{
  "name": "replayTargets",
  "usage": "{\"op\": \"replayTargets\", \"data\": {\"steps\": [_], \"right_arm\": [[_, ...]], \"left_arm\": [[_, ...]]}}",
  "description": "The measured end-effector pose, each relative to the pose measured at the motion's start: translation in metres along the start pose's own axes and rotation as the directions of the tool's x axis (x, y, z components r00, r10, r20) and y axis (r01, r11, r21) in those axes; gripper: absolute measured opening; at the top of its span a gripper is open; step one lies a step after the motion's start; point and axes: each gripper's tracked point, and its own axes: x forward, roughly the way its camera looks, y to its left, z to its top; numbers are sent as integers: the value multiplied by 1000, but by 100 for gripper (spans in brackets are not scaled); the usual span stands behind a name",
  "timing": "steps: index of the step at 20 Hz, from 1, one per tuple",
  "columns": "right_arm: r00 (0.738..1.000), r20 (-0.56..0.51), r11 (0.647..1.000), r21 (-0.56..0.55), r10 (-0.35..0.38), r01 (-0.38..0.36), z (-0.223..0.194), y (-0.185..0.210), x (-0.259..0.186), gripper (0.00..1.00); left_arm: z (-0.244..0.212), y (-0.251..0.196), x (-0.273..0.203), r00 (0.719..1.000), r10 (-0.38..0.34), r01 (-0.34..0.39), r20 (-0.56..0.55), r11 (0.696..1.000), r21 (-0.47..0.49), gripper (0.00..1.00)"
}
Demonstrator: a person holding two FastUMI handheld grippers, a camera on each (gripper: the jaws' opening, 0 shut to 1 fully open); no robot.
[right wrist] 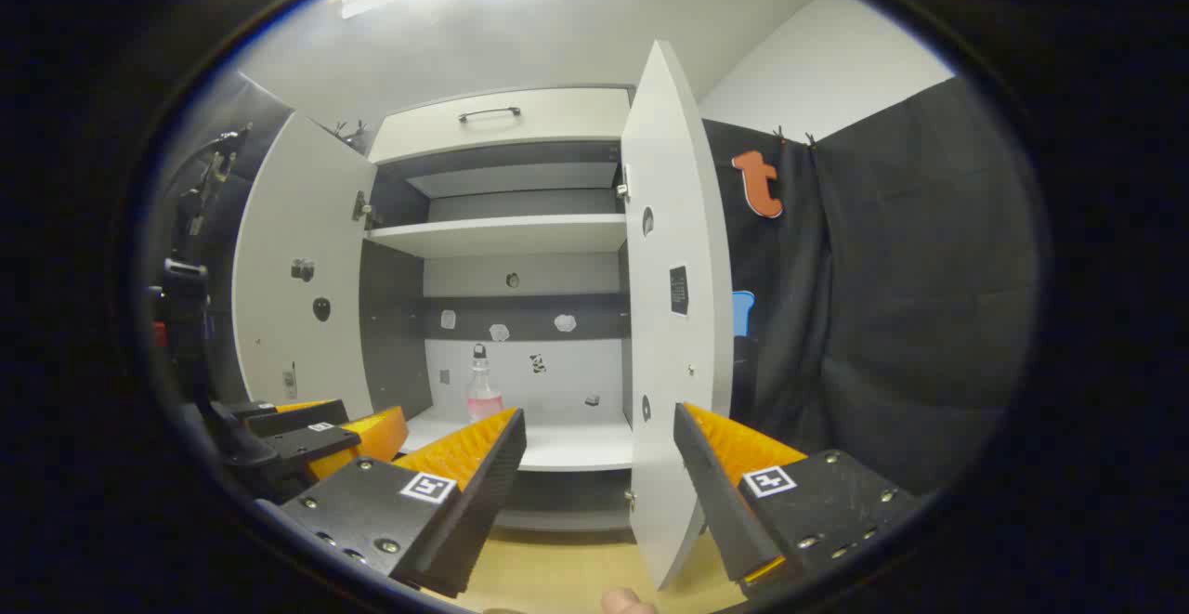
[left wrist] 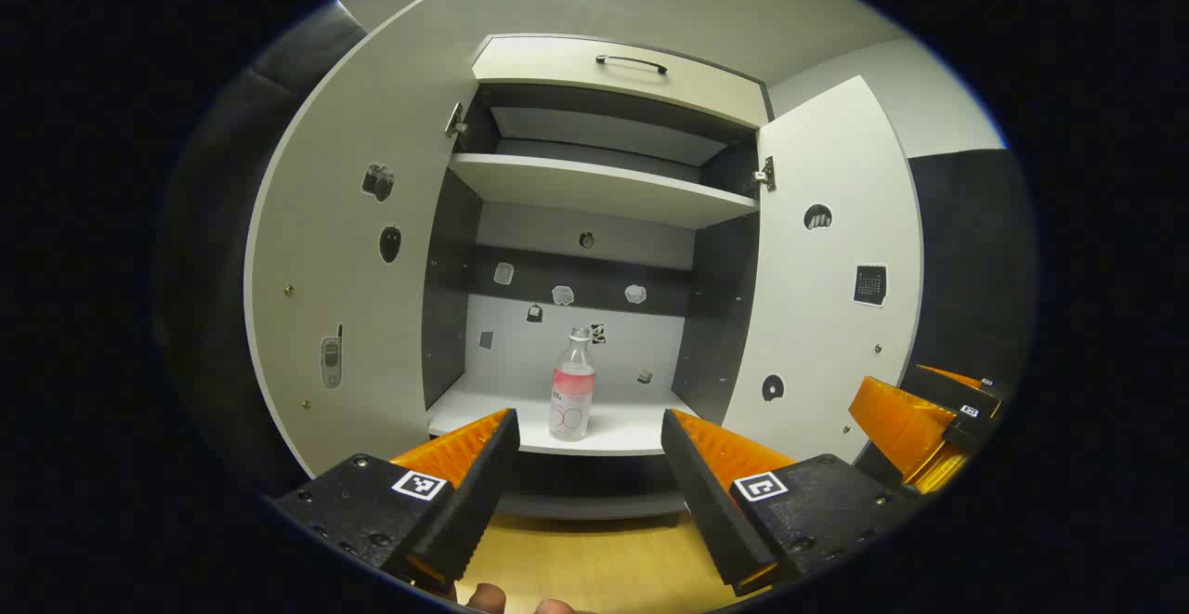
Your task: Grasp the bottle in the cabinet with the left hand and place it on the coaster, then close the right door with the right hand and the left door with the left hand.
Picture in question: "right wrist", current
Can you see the white cabinet shelf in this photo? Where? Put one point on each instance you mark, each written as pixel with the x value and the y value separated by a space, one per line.
pixel 576 447
pixel 502 235

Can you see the white cabinet door headphone sticker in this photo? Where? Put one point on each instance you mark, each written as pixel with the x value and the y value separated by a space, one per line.
pixel 683 177

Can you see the white and grey cabinet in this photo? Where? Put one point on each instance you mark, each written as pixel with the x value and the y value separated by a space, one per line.
pixel 520 317

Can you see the dark metal stand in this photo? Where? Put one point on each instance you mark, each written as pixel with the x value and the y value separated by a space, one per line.
pixel 186 317

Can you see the white cabinet door camera sticker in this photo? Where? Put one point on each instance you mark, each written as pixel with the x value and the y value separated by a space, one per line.
pixel 279 224

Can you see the white cabinet drawer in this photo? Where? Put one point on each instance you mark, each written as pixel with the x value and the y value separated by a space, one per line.
pixel 557 126

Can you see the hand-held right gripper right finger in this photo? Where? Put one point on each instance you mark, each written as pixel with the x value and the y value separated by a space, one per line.
pixel 715 493

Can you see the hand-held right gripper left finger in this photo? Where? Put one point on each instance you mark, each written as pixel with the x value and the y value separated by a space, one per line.
pixel 483 502

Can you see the clear bottle with pink liquid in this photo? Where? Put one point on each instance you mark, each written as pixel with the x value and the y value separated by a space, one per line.
pixel 483 400

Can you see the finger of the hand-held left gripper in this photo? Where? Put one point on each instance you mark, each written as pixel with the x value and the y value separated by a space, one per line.
pixel 297 417
pixel 325 442

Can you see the metal door hinge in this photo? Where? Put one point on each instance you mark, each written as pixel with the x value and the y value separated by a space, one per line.
pixel 621 189
pixel 360 208
pixel 630 499

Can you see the black backdrop cloth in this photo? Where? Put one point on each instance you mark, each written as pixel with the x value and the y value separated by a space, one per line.
pixel 910 317

